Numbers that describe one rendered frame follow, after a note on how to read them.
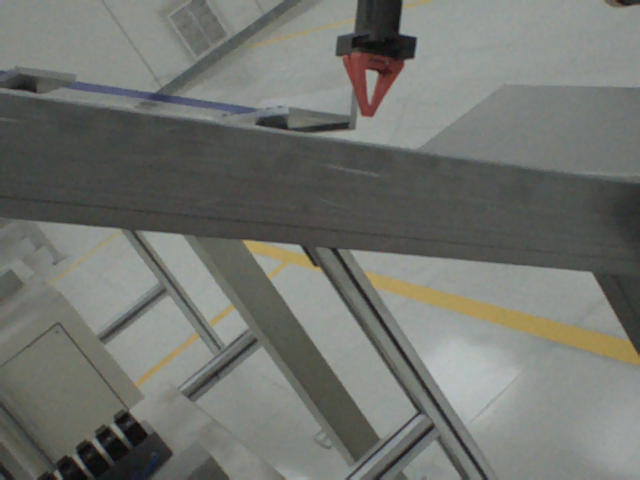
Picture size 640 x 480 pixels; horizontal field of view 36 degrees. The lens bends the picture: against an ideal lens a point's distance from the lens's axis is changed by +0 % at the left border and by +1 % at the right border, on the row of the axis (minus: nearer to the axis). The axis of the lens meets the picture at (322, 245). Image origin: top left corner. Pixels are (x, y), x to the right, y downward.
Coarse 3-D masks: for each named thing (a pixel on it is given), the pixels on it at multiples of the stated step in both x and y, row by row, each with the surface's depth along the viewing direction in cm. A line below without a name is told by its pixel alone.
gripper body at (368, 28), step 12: (360, 0) 120; (372, 0) 118; (384, 0) 118; (396, 0) 119; (360, 12) 119; (372, 12) 118; (384, 12) 118; (396, 12) 119; (360, 24) 119; (372, 24) 118; (384, 24) 118; (396, 24) 119; (348, 36) 121; (360, 36) 119; (372, 36) 116; (384, 36) 116; (396, 36) 117; (408, 36) 117; (372, 48) 120
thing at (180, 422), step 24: (168, 384) 122; (144, 408) 120; (168, 408) 116; (192, 408) 112; (120, 432) 118; (168, 432) 110; (192, 432) 107; (216, 432) 103; (216, 456) 99; (240, 456) 96
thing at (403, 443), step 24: (312, 264) 136; (96, 432) 105; (144, 432) 103; (408, 432) 141; (432, 432) 142; (96, 456) 101; (120, 456) 102; (144, 456) 103; (168, 456) 104; (192, 456) 91; (384, 456) 139; (408, 456) 141
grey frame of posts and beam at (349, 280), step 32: (320, 256) 132; (352, 256) 134; (352, 288) 134; (384, 320) 137; (384, 352) 138; (416, 352) 140; (416, 384) 140; (448, 416) 143; (0, 448) 117; (448, 448) 144; (480, 448) 146
